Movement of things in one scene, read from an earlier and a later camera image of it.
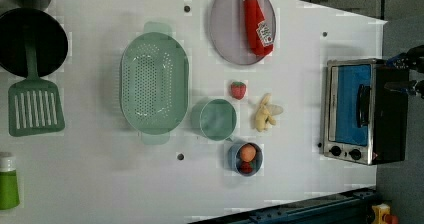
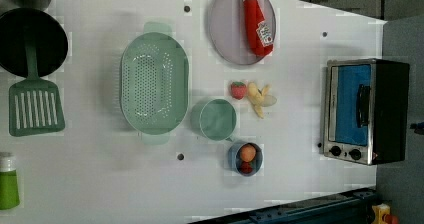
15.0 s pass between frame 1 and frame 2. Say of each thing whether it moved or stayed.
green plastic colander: stayed
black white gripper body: moved
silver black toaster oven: stayed
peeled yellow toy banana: moved
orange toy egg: stayed
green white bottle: stayed
